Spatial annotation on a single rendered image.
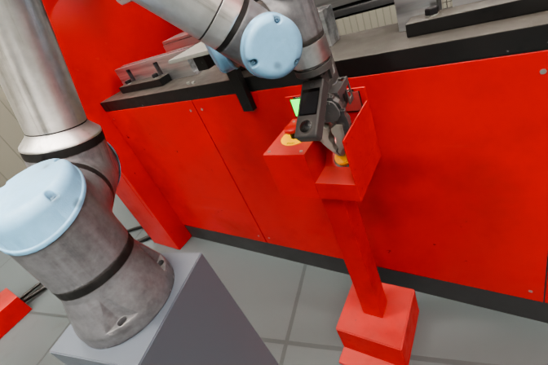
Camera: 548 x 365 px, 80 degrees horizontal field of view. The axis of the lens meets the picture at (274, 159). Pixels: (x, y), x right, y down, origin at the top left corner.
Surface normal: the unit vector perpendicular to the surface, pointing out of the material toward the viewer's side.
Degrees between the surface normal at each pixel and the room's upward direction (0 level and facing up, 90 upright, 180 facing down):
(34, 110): 88
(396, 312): 0
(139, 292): 72
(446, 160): 90
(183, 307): 90
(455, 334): 0
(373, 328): 0
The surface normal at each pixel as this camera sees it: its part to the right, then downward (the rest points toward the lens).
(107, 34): 0.80, 0.02
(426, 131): -0.49, 0.60
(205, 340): 0.90, -0.13
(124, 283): 0.64, -0.21
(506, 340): -0.35, -0.80
